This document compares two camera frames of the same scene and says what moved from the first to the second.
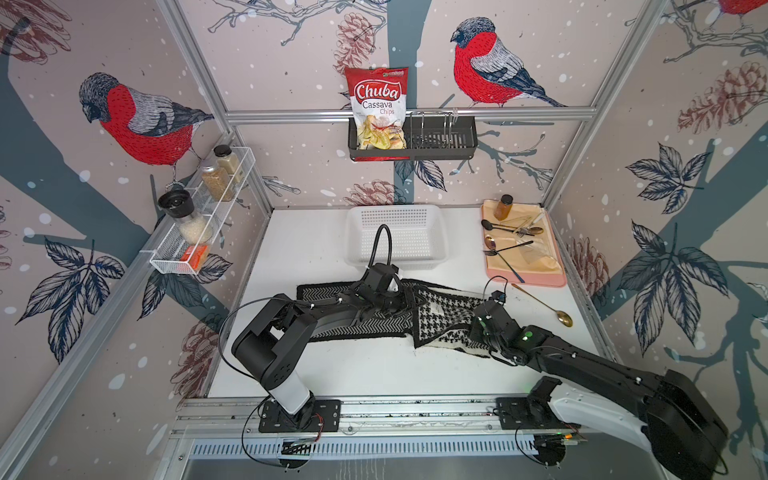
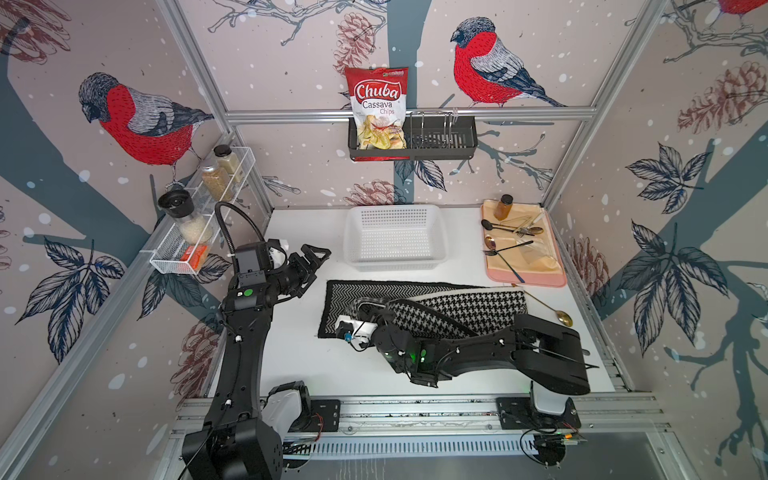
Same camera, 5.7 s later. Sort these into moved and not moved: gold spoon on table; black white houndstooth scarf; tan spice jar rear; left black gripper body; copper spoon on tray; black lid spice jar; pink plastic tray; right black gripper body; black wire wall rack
Moved: right black gripper body; left black gripper body; black white houndstooth scarf
Not moved: black lid spice jar; black wire wall rack; pink plastic tray; copper spoon on tray; tan spice jar rear; gold spoon on table
